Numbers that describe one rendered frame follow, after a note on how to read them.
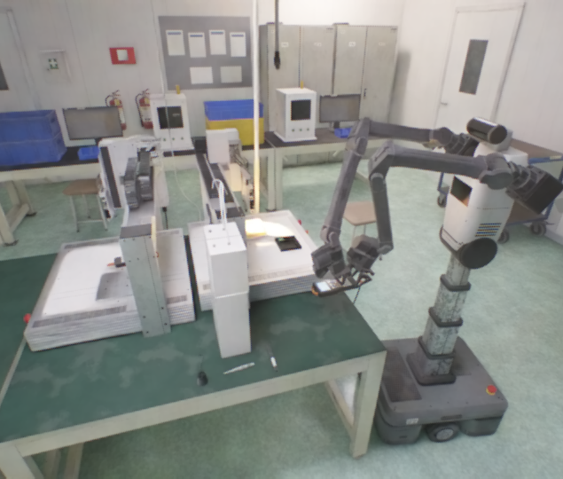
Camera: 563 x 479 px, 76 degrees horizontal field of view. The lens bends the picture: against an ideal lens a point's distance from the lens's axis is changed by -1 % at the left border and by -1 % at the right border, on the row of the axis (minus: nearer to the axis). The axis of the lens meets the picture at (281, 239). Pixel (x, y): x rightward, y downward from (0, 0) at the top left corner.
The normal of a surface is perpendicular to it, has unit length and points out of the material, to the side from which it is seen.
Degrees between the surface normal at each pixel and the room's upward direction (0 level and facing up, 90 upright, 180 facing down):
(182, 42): 90
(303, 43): 90
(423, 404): 0
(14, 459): 90
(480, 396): 0
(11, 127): 90
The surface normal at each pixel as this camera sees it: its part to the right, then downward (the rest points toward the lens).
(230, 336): 0.29, 0.47
